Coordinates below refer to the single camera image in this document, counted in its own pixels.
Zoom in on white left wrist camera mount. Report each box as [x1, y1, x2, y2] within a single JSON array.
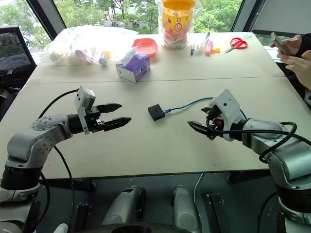
[[74, 86, 97, 135]]

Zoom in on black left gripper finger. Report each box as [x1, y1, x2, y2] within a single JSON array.
[[103, 116, 132, 133], [98, 102, 123, 115]]

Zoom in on clear plastic syringe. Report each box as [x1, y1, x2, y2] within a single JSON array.
[[194, 31, 211, 52]]

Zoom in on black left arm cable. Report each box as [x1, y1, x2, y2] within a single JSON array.
[[38, 89, 80, 229]]

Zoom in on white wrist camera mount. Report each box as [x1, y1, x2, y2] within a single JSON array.
[[208, 89, 247, 142], [74, 86, 97, 135]]

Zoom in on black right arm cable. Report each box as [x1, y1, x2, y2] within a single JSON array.
[[206, 118, 311, 164]]

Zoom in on orange-lidded candy jar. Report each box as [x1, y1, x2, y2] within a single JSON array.
[[161, 0, 195, 50]]

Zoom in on black mesh office chair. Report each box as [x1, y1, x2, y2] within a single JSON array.
[[0, 25, 37, 94]]

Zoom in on red-handled scissors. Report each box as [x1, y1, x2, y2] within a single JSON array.
[[224, 36, 249, 54]]

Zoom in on grey smartphone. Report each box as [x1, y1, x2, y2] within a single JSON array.
[[270, 32, 286, 54]]

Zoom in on purple tissue box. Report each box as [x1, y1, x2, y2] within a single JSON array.
[[115, 47, 151, 84]]

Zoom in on blue cable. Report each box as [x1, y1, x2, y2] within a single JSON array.
[[164, 97, 248, 121]]

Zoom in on red plastic bowl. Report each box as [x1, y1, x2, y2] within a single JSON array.
[[132, 38, 159, 58]]

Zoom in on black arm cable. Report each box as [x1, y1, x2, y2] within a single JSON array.
[[206, 118, 311, 164], [38, 89, 80, 229]]

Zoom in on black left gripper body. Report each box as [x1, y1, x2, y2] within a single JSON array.
[[85, 106, 106, 133]]

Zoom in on grey rounded robot leg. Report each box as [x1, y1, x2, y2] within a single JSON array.
[[101, 185, 147, 227], [172, 184, 202, 233]]

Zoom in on person's right hand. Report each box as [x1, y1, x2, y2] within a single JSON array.
[[270, 34, 303, 55]]

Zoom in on blue and yellow small bottle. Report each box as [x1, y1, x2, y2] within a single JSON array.
[[99, 50, 113, 67]]

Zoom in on clear bag around jar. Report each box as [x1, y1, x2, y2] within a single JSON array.
[[155, 0, 203, 50]]

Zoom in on person's black sleeve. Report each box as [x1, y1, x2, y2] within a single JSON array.
[[294, 33, 311, 58]]

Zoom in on person's left hand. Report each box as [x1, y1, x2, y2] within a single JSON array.
[[276, 50, 311, 86]]

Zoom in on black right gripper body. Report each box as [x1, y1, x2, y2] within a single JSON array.
[[206, 104, 224, 141]]

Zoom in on small black box adapter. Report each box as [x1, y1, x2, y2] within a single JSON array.
[[148, 104, 166, 122]]

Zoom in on black metal bracket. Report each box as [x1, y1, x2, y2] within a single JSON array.
[[74, 202, 93, 233], [206, 192, 229, 233]]

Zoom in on black window frame pillar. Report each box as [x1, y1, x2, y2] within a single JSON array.
[[230, 0, 267, 33], [26, 0, 68, 41]]

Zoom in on white cable under table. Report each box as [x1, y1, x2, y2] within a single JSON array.
[[193, 173, 204, 202]]

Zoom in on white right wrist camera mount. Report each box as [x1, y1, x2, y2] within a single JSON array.
[[208, 89, 247, 142]]

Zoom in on clear plastic bag of toys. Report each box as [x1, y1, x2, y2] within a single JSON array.
[[39, 25, 139, 67]]

